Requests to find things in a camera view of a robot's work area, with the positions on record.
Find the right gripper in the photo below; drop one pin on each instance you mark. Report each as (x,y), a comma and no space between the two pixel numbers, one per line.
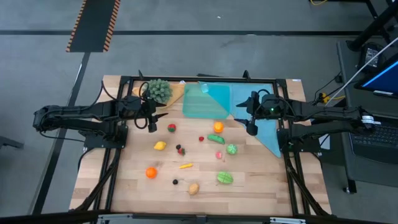
(264,107)

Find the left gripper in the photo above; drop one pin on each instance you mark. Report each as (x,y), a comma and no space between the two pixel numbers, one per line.
(150,109)

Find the smooth orange toy fruit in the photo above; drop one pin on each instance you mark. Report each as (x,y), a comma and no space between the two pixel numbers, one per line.
(218,127)

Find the yellow toy lemon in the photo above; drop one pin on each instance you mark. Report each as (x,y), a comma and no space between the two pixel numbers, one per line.
(160,145)

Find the green cucumber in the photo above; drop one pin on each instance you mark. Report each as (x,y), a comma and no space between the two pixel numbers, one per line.
(216,138)

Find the green toy cabbage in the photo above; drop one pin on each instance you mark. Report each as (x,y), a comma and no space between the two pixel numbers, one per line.
(231,149)

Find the small leafy toy strawberry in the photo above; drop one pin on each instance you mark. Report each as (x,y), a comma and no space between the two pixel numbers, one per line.
(181,152)

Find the pink toy peach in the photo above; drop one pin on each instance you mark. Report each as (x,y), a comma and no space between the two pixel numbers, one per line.
(219,155)

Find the ridged orange toy tangerine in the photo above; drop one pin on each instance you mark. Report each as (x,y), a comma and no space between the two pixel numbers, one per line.
(151,172)

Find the light green toy starfruit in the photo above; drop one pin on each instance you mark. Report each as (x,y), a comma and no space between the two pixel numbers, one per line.
(225,177)

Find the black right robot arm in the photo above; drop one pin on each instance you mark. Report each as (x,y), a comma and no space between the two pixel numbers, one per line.
(326,113)

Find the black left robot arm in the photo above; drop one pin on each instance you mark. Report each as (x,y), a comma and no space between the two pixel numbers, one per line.
(77,110)

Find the teal translucent tupperware container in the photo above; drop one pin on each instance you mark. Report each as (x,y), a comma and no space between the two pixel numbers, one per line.
(196,104)

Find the light blue cloth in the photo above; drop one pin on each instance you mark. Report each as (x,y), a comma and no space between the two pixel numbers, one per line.
(242,93)

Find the green faux plant in pot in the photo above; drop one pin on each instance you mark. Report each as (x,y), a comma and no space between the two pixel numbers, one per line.
(158,91)

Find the yellow toy pepper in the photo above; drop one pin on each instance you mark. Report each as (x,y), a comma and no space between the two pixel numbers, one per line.
(186,166)

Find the yellow power plug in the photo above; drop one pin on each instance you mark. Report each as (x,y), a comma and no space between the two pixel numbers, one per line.
(325,98)

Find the tan toy potato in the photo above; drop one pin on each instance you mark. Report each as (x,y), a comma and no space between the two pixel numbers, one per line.
(193,188)

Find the black orange-striped floor mat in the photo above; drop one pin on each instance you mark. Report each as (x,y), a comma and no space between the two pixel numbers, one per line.
(93,25)

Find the white rod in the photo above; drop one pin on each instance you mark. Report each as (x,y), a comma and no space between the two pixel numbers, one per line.
(357,73)

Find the dark grey equipment cart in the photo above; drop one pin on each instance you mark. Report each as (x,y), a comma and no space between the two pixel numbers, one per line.
(367,174)

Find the black laptop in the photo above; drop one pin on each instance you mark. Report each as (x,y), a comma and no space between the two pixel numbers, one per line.
(379,140)

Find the black power adapter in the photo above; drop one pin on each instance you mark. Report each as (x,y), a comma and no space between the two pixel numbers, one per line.
(370,56)

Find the monitor with blue screen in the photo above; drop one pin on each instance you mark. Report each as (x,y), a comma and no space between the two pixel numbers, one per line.
(382,79)

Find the grey furniture foot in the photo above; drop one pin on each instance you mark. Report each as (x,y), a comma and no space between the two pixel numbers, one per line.
(9,143)

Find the black stand leg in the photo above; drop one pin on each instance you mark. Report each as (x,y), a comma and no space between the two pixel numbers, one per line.
(373,28)

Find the silver aluminium bracket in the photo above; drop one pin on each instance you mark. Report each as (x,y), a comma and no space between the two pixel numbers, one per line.
(287,221)
(115,219)

